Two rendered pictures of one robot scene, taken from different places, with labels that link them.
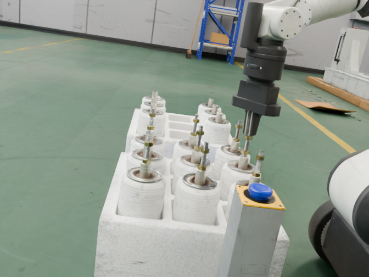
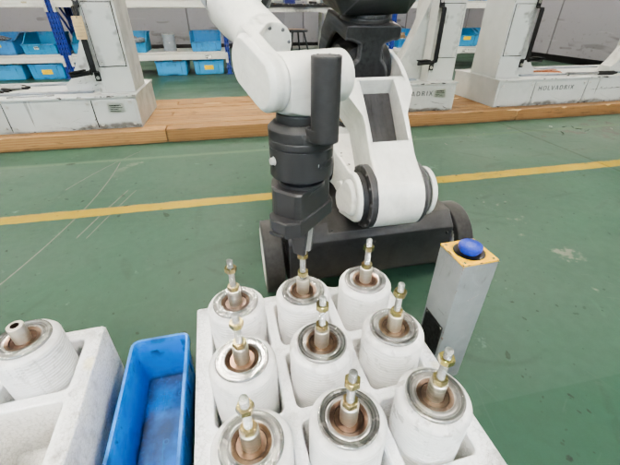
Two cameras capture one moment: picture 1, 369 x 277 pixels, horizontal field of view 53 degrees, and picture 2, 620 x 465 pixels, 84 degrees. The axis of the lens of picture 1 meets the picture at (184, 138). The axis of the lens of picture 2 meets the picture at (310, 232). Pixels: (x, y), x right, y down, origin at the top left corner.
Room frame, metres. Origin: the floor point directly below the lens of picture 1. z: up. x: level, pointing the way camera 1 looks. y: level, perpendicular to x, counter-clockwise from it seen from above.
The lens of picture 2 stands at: (0.92, 0.31, 0.67)
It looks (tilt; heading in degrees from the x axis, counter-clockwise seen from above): 33 degrees down; 261
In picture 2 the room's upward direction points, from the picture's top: straight up
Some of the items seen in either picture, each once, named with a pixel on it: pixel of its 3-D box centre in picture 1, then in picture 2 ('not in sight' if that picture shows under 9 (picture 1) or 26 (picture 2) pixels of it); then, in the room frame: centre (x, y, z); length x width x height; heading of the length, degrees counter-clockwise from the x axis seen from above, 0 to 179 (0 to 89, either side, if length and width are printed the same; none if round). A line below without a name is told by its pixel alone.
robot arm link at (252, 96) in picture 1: (260, 84); (300, 183); (0.86, -0.15, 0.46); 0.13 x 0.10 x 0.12; 49
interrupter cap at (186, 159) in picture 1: (195, 161); (321, 341); (0.85, -0.03, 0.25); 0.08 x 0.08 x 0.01
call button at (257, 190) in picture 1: (260, 193); (470, 248); (0.57, -0.14, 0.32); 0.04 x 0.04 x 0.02
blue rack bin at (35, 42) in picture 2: not in sight; (47, 42); (3.26, -4.75, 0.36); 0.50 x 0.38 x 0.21; 92
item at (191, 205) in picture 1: (193, 219); (387, 363); (0.73, -0.05, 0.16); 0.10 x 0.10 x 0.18
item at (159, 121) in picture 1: (149, 136); not in sight; (1.27, 0.12, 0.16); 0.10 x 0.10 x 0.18
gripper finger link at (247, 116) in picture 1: (247, 120); (298, 239); (0.87, -0.14, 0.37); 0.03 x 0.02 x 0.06; 139
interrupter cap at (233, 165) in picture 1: (242, 167); (303, 290); (0.86, -0.15, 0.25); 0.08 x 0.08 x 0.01
